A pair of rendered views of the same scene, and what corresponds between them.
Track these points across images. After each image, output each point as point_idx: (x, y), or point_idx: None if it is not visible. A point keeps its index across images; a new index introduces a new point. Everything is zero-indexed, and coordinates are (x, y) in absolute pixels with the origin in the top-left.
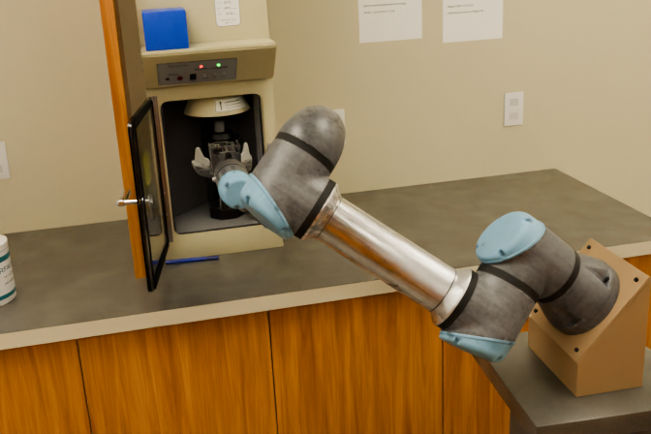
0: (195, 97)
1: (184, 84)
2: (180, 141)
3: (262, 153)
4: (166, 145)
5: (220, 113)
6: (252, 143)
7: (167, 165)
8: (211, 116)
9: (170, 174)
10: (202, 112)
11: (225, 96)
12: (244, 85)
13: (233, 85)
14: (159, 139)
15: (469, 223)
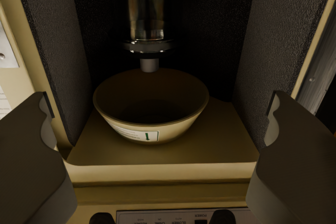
0: (196, 165)
1: (216, 202)
2: (213, 16)
3: (37, 19)
4: (290, 85)
5: (149, 129)
6: (85, 5)
7: (313, 33)
8: (168, 125)
9: (320, 0)
10: (183, 124)
11: (137, 141)
12: (100, 177)
13: (121, 177)
14: (300, 100)
15: None
